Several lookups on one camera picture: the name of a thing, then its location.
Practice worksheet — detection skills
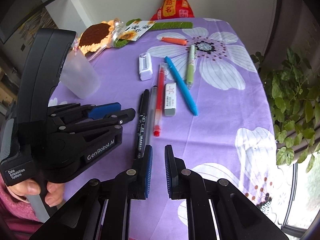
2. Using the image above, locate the sunflower greeting card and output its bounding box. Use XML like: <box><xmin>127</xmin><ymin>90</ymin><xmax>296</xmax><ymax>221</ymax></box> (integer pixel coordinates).
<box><xmin>119</xmin><ymin>20</ymin><xmax>156</xmax><ymax>41</ymax></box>

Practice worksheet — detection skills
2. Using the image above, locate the green gel pen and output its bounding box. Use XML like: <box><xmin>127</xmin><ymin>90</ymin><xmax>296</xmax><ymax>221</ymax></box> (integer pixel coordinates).
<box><xmin>186</xmin><ymin>44</ymin><xmax>196</xmax><ymax>89</ymax></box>

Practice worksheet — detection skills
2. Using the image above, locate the red gel pen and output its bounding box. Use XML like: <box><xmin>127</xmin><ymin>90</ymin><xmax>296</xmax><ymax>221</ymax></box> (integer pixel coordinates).
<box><xmin>153</xmin><ymin>62</ymin><xmax>167</xmax><ymax>137</ymax></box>

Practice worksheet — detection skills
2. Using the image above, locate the black marker pen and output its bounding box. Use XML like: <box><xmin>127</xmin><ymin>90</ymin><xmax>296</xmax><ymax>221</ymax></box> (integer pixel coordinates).
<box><xmin>136</xmin><ymin>89</ymin><xmax>150</xmax><ymax>159</ymax></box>

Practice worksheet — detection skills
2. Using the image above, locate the white correction tape dispenser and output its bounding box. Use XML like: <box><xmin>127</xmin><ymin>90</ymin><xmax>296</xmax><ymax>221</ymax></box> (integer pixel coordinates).
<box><xmin>138</xmin><ymin>53</ymin><xmax>153</xmax><ymax>81</ymax></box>

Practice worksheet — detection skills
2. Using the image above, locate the clear grey gel pen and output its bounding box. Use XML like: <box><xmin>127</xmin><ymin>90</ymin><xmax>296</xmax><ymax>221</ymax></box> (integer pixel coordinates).
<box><xmin>145</xmin><ymin>86</ymin><xmax>158</xmax><ymax>145</ymax></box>

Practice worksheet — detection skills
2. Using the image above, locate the purple floral tablecloth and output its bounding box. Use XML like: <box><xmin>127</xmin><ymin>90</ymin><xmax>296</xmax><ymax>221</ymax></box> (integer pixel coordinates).
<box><xmin>47</xmin><ymin>17</ymin><xmax>278</xmax><ymax>240</ymax></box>

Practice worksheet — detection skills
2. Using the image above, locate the left hand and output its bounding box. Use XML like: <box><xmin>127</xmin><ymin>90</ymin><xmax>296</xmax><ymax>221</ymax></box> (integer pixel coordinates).
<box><xmin>7</xmin><ymin>179</ymin><xmax>65</xmax><ymax>207</ymax></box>

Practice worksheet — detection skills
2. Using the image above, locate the red triangular pillow charm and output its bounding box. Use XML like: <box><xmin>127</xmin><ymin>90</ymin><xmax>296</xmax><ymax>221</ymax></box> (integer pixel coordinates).
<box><xmin>151</xmin><ymin>0</ymin><xmax>194</xmax><ymax>21</ymax></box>

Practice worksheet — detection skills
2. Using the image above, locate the orange utility knife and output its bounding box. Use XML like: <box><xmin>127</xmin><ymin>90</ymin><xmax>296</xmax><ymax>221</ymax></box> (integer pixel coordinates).
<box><xmin>161</xmin><ymin>37</ymin><xmax>188</xmax><ymax>46</ymax></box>

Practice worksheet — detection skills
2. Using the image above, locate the striped pencil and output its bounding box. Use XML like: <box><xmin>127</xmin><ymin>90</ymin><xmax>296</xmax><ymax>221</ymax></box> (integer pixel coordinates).
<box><xmin>72</xmin><ymin>37</ymin><xmax>79</xmax><ymax>55</ymax></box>

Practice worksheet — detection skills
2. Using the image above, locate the crochet sunflower with green stem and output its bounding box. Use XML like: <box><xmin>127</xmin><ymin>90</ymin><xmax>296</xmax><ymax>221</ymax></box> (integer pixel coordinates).
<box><xmin>78</xmin><ymin>18</ymin><xmax>193</xmax><ymax>55</ymax></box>

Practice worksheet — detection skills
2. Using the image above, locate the green potted plant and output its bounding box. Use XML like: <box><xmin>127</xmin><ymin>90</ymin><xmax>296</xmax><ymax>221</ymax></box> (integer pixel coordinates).
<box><xmin>262</xmin><ymin>48</ymin><xmax>319</xmax><ymax>172</ymax></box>

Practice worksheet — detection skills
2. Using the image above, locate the translucent plastic cup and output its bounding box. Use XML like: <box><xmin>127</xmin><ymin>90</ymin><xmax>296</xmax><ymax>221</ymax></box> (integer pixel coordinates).
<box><xmin>60</xmin><ymin>50</ymin><xmax>101</xmax><ymax>99</ymax></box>

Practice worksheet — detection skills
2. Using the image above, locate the blue pen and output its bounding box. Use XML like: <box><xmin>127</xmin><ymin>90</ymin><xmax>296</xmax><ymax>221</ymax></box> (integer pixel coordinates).
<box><xmin>164</xmin><ymin>56</ymin><xmax>199</xmax><ymax>116</ymax></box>

